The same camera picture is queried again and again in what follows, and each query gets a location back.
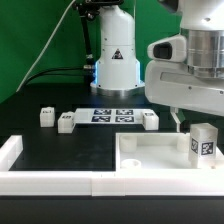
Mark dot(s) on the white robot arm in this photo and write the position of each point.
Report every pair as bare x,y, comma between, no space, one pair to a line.
186,70

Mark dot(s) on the white U-shaped fence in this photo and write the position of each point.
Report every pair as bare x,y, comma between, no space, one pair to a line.
198,182

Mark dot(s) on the white sheet with tags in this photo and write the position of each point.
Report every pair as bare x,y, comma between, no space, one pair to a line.
111,116

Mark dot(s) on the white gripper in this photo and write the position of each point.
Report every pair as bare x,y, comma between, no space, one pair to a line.
171,85

